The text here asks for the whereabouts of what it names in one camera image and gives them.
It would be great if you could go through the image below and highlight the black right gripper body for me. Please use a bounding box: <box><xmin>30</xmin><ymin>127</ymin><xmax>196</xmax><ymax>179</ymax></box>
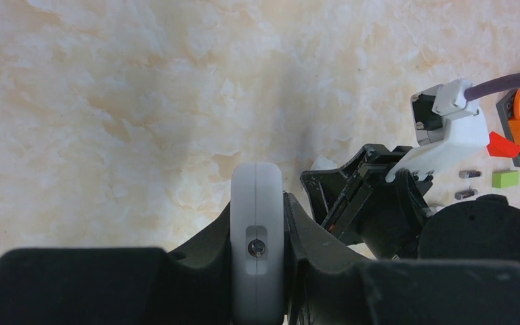
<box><xmin>331</xmin><ymin>144</ymin><xmax>433</xmax><ymax>259</ymax></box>

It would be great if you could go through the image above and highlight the light green block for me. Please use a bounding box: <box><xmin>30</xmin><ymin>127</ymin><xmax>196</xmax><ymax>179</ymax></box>
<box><xmin>492</xmin><ymin>170</ymin><xmax>520</xmax><ymax>189</ymax></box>

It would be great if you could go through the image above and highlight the black battery near gripper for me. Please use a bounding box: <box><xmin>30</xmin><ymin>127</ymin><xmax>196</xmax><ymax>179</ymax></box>
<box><xmin>454</xmin><ymin>189</ymin><xmax>479</xmax><ymax>200</ymax></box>

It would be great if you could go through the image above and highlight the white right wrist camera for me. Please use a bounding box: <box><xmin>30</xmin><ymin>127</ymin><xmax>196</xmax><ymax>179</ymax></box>
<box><xmin>385</xmin><ymin>79</ymin><xmax>490</xmax><ymax>183</ymax></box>

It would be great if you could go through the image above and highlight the white remote control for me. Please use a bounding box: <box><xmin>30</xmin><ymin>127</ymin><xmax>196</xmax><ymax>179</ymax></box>
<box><xmin>230</xmin><ymin>162</ymin><xmax>284</xmax><ymax>324</ymax></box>

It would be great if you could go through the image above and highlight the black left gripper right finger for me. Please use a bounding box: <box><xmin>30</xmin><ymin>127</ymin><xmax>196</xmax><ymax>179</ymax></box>
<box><xmin>284</xmin><ymin>194</ymin><xmax>520</xmax><ymax>324</ymax></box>

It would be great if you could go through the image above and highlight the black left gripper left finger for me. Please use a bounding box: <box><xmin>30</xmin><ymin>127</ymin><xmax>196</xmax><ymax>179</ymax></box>
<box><xmin>0</xmin><ymin>209</ymin><xmax>230</xmax><ymax>324</ymax></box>

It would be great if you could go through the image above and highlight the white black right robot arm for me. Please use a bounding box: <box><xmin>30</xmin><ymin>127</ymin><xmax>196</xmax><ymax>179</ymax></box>
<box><xmin>300</xmin><ymin>144</ymin><xmax>520</xmax><ymax>262</ymax></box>

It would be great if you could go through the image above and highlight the grey base plate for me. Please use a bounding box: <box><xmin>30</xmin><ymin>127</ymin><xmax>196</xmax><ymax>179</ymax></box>
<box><xmin>496</xmin><ymin>73</ymin><xmax>520</xmax><ymax>167</ymax></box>

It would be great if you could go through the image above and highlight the red wedge block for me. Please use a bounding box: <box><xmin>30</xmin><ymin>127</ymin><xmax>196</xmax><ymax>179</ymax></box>
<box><xmin>486</xmin><ymin>131</ymin><xmax>520</xmax><ymax>158</ymax></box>

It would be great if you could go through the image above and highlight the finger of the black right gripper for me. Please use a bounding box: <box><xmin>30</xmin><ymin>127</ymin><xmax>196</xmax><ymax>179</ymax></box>
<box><xmin>300</xmin><ymin>156</ymin><xmax>362</xmax><ymax>227</ymax></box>

